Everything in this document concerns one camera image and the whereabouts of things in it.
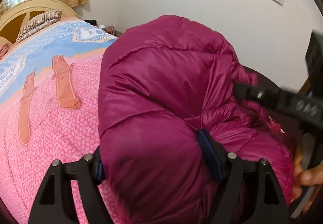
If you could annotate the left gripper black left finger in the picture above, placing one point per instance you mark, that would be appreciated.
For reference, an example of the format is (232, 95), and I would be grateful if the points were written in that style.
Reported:
(55, 200)

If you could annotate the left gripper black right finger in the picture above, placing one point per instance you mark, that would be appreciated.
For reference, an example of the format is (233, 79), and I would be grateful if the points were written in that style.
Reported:
(248, 192)

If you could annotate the magenta puffer down jacket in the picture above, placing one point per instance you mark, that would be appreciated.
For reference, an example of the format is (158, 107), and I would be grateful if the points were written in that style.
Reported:
(160, 83)

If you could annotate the person's right hand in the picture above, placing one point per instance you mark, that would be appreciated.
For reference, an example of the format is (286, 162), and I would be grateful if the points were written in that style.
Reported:
(302, 178)

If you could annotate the pink fleece blanket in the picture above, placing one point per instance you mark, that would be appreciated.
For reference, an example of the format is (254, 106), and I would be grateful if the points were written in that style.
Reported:
(49, 111)

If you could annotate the pink floral pillow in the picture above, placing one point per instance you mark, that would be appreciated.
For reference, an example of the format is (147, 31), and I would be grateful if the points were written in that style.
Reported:
(3, 50)

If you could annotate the blue patterned bed sheet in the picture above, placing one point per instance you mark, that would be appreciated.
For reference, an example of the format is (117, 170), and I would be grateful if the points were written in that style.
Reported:
(69, 37)

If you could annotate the dark nightstand clutter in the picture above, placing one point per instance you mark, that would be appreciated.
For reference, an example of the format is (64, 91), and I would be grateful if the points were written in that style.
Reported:
(108, 29)

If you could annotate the striped grey pillow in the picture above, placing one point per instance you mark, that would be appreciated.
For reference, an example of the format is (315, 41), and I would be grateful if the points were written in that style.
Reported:
(38, 23)

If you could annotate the cream wooden headboard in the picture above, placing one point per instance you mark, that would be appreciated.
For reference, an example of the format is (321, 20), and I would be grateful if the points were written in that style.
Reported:
(17, 17)

